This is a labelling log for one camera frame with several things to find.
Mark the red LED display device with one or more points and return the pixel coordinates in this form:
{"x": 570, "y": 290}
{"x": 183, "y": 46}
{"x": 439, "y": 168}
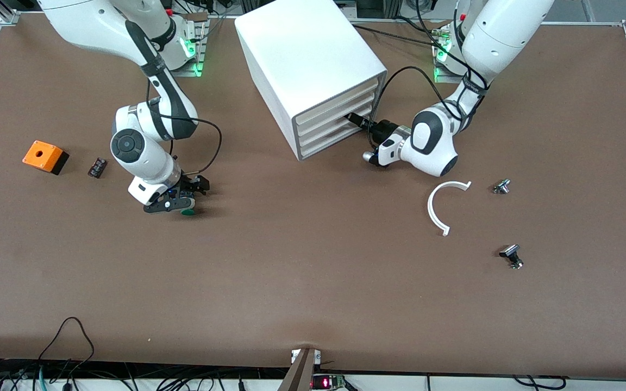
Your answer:
{"x": 326, "y": 383}

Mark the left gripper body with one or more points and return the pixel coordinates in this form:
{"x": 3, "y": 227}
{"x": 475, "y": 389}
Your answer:
{"x": 382, "y": 130}

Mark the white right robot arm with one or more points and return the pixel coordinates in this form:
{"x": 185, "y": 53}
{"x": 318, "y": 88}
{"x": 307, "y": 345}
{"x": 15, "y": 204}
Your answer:
{"x": 90, "y": 21}

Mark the orange button box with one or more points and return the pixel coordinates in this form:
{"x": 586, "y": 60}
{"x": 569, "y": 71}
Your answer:
{"x": 52, "y": 155}

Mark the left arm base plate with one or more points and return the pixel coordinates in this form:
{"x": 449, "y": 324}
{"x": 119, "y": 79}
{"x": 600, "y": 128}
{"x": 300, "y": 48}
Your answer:
{"x": 446, "y": 79}

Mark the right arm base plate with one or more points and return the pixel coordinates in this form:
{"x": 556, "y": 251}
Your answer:
{"x": 202, "y": 54}

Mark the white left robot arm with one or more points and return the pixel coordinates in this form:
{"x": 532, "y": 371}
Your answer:
{"x": 508, "y": 32}

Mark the small black switch block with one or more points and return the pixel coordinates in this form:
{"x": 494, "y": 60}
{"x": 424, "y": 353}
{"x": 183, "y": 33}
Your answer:
{"x": 98, "y": 168}

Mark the green push button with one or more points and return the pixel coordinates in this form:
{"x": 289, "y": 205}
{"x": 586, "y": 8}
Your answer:
{"x": 188, "y": 212}

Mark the white semicircular bracket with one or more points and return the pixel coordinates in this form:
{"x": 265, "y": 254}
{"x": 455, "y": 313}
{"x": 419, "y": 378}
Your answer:
{"x": 430, "y": 209}

